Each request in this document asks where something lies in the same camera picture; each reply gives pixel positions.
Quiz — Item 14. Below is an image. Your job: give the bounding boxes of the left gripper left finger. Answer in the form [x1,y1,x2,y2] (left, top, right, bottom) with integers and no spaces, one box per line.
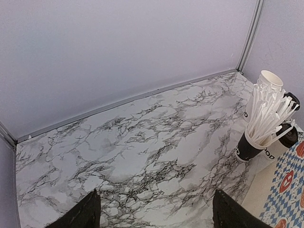
[46,189,101,228]

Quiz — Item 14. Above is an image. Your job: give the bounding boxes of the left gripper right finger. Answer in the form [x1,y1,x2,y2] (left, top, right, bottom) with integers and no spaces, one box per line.
[212,190,271,228]

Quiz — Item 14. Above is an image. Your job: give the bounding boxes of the blue checkered paper bag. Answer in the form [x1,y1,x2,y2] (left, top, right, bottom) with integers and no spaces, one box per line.
[242,140,304,228]

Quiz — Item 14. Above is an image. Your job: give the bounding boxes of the black cup holding straws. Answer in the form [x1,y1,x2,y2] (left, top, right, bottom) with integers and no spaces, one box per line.
[235,131,265,162]

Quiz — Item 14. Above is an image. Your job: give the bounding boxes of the white wrapped straws bundle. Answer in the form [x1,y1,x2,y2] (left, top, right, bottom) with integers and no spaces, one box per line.
[246,86,295,147]

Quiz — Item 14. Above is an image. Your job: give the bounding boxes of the stack of white paper cups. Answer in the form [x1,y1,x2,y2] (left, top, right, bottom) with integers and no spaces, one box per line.
[243,70,284,123]

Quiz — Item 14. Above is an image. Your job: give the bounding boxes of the left aluminium frame post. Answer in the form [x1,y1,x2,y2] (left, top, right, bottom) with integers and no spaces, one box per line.
[0,122,18,149]

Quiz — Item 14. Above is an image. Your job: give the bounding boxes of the aluminium frame post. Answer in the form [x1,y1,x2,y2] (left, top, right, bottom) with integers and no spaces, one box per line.
[236,0,264,72]
[0,122,18,149]

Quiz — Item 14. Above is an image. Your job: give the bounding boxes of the right aluminium frame post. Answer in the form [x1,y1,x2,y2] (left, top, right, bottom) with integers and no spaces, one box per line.
[236,0,264,72]

